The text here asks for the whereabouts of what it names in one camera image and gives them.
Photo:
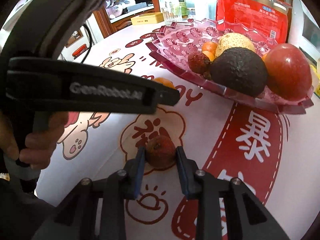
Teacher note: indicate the printed white tablecloth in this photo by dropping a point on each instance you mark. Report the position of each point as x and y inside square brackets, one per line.
[276, 156]

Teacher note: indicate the yellow tissue box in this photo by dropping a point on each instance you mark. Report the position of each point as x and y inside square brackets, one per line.
[315, 80]

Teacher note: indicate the person left hand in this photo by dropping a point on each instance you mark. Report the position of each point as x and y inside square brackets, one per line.
[39, 146]

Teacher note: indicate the pink glass fruit bowl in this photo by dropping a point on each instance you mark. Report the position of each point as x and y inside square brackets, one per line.
[172, 45]

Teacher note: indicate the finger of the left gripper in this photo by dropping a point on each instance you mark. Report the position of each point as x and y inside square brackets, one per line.
[164, 95]

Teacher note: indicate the yellow flat box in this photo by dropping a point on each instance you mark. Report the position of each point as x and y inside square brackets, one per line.
[148, 18]

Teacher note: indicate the clear drinking glass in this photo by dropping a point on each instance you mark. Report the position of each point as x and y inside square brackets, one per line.
[171, 12]

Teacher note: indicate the clear glass bottle green label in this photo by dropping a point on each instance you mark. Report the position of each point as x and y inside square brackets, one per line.
[181, 9]

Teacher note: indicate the dark red lychee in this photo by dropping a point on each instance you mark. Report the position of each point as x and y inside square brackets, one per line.
[198, 62]

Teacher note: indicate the red paper cup package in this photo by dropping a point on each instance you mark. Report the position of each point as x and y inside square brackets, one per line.
[269, 17]

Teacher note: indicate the white countertop appliance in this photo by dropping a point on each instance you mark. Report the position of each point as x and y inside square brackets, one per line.
[304, 31]

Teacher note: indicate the small orange behind apple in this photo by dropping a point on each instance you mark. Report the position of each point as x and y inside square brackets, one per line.
[165, 82]

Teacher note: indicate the dark green avocado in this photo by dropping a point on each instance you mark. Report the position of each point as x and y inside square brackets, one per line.
[240, 69]

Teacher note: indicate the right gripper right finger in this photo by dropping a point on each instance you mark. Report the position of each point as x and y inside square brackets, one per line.
[246, 217]

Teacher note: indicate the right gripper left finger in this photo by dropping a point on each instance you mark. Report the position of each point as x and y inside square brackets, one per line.
[95, 209]

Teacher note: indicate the red yellow apple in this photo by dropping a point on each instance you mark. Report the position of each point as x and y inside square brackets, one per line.
[289, 74]

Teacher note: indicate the small orange tangerine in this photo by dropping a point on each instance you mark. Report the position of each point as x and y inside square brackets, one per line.
[210, 47]

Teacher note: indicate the yellow pear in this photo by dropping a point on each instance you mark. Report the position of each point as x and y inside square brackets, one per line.
[233, 40]

